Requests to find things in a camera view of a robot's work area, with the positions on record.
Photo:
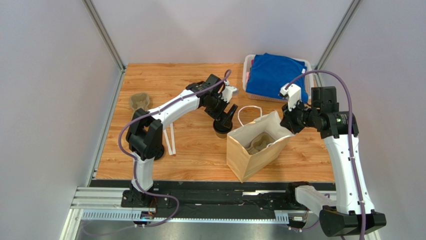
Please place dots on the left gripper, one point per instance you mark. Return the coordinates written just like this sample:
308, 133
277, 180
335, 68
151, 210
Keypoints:
227, 118

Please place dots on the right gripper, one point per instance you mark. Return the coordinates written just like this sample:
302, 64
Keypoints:
291, 116

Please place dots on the black cup lid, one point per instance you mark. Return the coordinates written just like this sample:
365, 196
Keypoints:
159, 152
219, 128

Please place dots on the grey pulp cup carrier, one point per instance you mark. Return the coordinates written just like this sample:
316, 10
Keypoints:
259, 143

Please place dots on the brown paper bag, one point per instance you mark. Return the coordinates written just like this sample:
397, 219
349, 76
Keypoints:
243, 165

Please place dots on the white straw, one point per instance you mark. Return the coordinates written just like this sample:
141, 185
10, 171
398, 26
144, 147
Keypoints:
173, 145
169, 147

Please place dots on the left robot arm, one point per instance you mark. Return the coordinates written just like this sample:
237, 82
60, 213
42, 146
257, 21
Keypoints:
145, 132

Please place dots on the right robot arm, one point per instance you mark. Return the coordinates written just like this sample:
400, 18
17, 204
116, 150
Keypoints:
352, 213

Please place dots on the white plastic basket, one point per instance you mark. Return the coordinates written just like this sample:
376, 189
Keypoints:
247, 65

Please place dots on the blue folded towel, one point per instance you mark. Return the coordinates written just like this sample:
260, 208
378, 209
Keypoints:
269, 72

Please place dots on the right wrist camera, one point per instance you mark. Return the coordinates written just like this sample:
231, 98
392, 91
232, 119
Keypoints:
292, 93

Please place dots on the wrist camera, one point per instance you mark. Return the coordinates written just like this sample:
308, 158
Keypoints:
292, 93
229, 92

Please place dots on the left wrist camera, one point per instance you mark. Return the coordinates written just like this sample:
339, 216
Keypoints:
229, 92

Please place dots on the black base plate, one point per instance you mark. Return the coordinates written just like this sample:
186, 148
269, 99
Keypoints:
214, 199

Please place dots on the aluminium frame rail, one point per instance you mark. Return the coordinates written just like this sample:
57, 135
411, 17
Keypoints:
102, 204

